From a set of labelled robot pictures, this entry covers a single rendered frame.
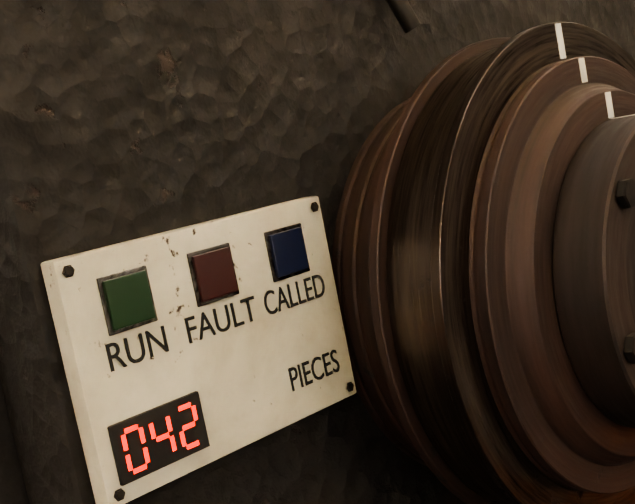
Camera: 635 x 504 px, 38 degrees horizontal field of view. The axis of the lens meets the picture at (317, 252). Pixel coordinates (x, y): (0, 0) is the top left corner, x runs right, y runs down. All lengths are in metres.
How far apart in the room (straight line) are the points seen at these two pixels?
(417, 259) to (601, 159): 0.17
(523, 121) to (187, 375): 0.34
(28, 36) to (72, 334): 0.21
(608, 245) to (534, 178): 0.08
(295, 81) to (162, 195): 0.18
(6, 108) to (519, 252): 0.40
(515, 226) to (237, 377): 0.25
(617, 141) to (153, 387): 0.42
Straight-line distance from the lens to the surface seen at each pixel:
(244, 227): 0.75
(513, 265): 0.75
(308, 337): 0.80
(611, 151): 0.79
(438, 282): 0.72
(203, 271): 0.72
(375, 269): 0.76
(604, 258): 0.75
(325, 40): 0.88
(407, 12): 0.93
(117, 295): 0.68
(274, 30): 0.83
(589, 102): 0.85
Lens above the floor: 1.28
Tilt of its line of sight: 6 degrees down
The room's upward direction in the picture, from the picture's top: 11 degrees counter-clockwise
